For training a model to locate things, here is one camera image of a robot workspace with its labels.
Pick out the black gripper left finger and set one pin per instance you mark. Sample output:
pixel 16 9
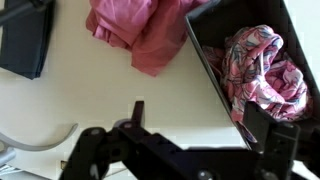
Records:
pixel 100 150

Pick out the plain pink cloth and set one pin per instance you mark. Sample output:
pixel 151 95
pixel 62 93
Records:
pixel 146 30

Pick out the silver monitor stand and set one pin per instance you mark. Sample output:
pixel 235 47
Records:
pixel 40 145

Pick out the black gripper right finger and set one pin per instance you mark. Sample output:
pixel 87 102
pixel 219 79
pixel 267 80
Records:
pixel 266 133

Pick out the dark grey fabric box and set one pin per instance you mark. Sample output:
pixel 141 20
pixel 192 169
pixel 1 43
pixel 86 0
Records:
pixel 213 20

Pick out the dark folded cloth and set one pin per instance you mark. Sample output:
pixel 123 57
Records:
pixel 23 46

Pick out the pink floral patterned cloth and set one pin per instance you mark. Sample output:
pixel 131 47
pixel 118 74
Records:
pixel 263 76

